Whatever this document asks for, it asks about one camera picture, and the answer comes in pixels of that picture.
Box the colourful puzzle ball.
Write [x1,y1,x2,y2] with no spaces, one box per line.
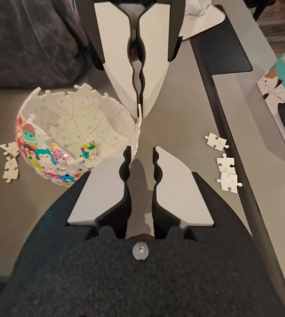
[16,83,142,187]

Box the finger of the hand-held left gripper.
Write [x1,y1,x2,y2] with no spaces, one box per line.
[140,4,171,119]
[94,3,142,118]

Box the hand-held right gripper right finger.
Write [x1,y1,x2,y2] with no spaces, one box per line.
[152,146,215,238]

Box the person's left forearm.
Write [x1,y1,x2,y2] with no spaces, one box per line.
[0,0,91,90]

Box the white sheet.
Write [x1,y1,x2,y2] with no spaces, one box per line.
[178,4,227,40]

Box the teal puzzle box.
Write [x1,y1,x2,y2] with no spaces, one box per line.
[258,37,285,171]

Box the black mat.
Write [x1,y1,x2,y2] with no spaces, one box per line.
[191,4,253,76]

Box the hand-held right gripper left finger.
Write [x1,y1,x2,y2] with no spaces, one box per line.
[67,146,132,238]

